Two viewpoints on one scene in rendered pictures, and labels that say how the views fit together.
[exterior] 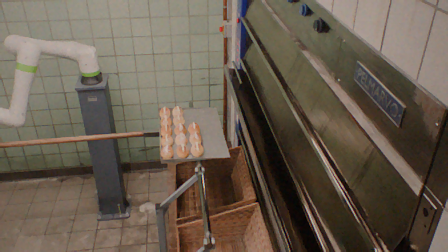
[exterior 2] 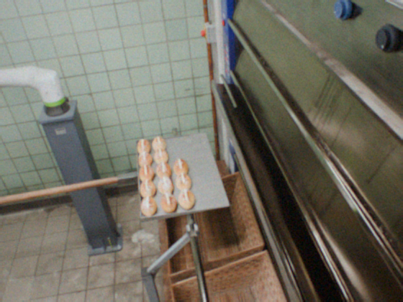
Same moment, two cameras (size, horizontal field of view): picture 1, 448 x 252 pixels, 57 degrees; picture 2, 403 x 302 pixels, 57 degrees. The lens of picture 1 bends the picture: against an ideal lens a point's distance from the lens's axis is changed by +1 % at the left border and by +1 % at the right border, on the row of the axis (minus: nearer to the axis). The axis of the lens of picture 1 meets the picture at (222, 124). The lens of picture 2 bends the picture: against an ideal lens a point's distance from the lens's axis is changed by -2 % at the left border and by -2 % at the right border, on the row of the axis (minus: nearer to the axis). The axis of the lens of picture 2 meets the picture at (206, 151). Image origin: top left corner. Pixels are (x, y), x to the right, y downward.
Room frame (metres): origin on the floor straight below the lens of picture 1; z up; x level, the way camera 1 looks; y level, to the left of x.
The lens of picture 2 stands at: (0.67, 0.00, 2.29)
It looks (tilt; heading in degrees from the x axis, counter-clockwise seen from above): 37 degrees down; 1
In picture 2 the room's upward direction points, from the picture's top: 6 degrees counter-clockwise
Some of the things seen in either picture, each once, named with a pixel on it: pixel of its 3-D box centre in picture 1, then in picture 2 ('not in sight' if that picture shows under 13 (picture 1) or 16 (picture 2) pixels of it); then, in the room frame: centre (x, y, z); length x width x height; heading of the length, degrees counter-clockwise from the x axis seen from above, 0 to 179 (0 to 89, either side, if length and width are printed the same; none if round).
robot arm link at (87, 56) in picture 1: (87, 59); (48, 86); (2.66, 0.93, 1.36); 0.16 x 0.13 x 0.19; 52
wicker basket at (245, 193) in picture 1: (211, 189); (209, 228); (2.06, 0.07, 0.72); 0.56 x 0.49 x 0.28; 6
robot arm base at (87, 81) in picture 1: (92, 73); (57, 101); (2.71, 0.93, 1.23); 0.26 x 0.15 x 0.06; 8
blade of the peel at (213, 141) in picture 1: (191, 130); (177, 169); (2.01, 0.18, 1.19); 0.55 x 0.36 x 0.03; 9
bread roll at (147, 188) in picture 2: (167, 140); (147, 187); (1.88, 0.30, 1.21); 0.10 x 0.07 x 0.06; 6
